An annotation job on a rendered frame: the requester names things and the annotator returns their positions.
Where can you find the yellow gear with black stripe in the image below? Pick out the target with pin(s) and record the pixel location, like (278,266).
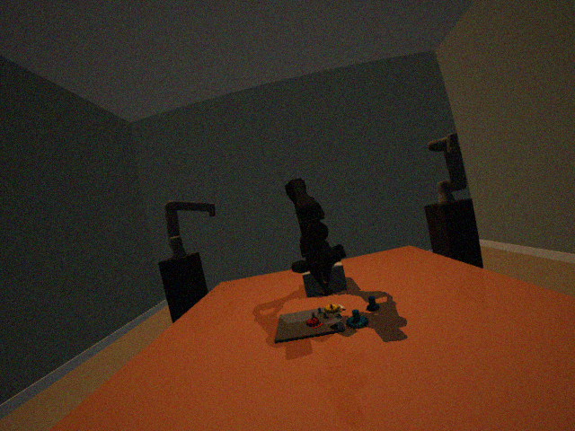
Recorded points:
(332,309)

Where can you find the green gear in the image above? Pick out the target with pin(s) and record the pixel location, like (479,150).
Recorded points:
(357,321)

